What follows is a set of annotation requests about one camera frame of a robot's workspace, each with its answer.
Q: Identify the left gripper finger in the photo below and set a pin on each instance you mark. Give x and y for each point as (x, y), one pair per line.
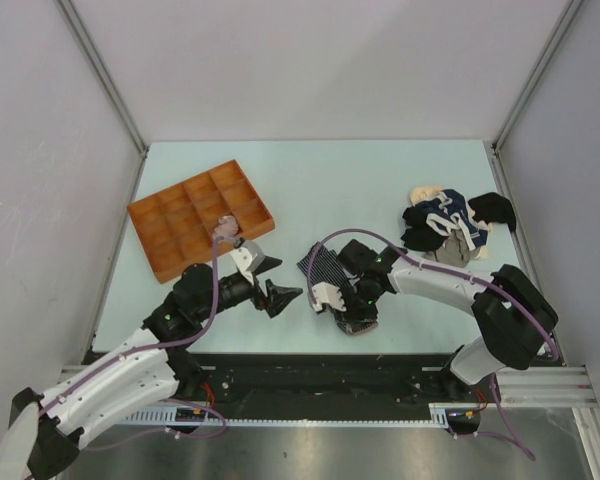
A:
(278, 298)
(268, 263)

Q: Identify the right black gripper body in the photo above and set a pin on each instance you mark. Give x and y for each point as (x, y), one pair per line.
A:
(360, 302)

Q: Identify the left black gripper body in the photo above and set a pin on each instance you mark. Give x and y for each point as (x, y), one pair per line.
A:
(233, 291)

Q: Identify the striped navy underwear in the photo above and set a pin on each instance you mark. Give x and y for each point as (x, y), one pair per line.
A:
(326, 268)

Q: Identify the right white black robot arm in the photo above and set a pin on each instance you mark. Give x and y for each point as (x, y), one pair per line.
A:
(513, 317)

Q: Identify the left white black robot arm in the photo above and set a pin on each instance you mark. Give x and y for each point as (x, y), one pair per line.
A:
(48, 430)

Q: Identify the grey underwear in pile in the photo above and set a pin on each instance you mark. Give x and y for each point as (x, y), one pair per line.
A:
(454, 252)

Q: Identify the cream underwear in pile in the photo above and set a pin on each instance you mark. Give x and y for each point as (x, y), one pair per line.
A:
(420, 194)

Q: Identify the navy white underwear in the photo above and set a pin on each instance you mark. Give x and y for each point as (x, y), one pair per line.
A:
(430, 223)

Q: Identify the black underwear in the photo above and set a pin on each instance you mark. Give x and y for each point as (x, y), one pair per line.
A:
(494, 208)

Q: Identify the orange compartment tray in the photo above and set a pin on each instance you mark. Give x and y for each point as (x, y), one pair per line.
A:
(175, 225)

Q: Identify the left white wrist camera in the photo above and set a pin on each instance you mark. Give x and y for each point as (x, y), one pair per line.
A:
(247, 257)

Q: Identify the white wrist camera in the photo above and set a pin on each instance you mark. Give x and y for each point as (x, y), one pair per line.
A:
(324, 295)
(247, 257)

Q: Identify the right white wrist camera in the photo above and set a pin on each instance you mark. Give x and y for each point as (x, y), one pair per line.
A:
(324, 295)

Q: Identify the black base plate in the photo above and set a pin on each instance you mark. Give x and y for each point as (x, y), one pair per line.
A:
(334, 408)

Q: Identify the white slotted cable duct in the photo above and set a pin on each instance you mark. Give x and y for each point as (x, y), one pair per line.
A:
(432, 416)

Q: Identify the left aluminium frame post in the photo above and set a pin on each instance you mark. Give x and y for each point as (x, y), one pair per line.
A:
(101, 72)

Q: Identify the aluminium frame post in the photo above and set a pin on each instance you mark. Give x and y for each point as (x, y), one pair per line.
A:
(101, 72)
(540, 68)

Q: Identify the right aluminium frame post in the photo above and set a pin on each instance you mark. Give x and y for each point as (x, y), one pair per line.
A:
(540, 68)

